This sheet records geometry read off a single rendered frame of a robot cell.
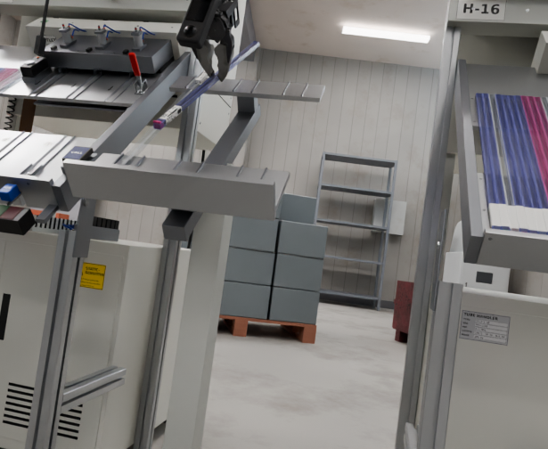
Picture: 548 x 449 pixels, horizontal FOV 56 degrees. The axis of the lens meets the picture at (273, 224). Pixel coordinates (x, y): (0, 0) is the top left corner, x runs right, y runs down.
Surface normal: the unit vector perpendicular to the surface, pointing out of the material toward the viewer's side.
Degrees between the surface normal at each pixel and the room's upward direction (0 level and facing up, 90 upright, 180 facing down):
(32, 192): 133
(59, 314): 90
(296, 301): 90
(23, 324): 90
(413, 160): 90
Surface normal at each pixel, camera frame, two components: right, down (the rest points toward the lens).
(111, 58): -0.23, 0.62
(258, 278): 0.20, -0.03
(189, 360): -0.19, -0.07
